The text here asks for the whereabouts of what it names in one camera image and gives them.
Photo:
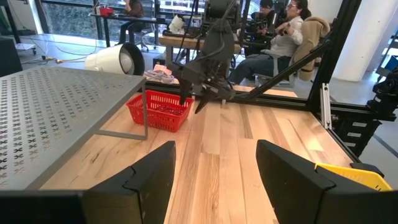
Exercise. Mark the person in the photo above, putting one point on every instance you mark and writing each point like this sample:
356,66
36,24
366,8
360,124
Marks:
133,9
286,40
264,18

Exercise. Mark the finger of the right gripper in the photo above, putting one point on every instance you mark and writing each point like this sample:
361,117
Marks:
185,90
206,98

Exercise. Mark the black box white labels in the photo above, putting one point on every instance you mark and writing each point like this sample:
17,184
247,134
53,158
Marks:
342,130

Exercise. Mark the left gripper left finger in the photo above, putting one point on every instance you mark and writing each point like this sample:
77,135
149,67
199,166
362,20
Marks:
146,193

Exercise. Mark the white office chair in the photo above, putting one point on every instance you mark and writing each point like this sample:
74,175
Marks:
275,67

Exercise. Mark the wooden work table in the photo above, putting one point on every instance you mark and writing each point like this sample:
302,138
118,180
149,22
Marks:
174,42

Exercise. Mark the grey perforated metal riser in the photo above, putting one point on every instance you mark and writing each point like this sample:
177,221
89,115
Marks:
46,118

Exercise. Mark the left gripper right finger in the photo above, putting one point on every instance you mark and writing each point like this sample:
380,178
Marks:
289,186

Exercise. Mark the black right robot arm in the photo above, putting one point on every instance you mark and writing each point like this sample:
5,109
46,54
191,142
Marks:
222,31

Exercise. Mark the black equipment mount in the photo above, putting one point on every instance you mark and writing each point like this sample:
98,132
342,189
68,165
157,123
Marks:
385,99

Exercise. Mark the white cylindrical spot lamp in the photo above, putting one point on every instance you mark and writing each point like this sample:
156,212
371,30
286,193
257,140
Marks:
105,60

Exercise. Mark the white desk object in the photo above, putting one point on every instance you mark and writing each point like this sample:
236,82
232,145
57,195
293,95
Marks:
177,25

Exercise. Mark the red slotted plastic basket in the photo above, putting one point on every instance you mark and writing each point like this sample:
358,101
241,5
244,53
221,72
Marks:
161,118

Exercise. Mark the black long desk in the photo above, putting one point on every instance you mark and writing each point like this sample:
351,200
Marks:
149,20

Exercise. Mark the silver aluminium bracket plate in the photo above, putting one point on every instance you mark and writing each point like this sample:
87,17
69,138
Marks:
326,105

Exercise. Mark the black frame bracket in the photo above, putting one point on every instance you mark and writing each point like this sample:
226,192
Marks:
367,169

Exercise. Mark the red desk container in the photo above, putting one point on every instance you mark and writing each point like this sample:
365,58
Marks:
106,12

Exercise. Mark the beige coat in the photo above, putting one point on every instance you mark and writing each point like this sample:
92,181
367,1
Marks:
311,40

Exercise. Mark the yellow slotted plastic basket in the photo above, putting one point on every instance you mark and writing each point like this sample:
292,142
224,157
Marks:
357,177

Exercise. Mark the black aluminium table frame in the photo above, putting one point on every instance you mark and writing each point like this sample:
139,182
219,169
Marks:
280,102

